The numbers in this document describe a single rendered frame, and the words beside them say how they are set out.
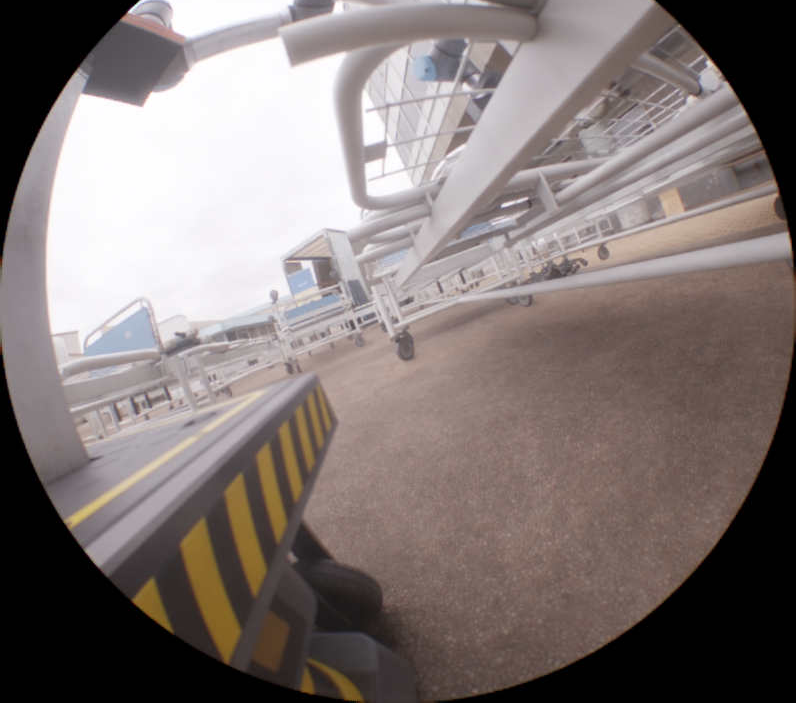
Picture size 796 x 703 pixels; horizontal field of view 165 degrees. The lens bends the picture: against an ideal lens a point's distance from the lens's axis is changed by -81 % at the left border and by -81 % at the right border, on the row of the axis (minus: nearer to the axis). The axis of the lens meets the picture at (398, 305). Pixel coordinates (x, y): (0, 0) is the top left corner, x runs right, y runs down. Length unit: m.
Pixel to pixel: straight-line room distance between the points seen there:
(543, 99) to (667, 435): 0.44
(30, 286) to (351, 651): 0.36
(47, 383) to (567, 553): 0.50
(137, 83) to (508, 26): 0.61
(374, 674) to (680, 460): 0.38
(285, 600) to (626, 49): 0.32
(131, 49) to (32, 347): 0.49
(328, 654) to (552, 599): 0.20
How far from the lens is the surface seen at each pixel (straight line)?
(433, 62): 0.76
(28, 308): 0.30
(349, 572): 0.30
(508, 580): 0.35
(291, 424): 0.16
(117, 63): 0.64
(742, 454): 0.45
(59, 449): 0.28
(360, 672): 0.23
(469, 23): 0.19
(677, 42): 0.55
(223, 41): 0.84
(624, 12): 0.19
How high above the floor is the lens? 0.31
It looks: level
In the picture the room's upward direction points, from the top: 21 degrees counter-clockwise
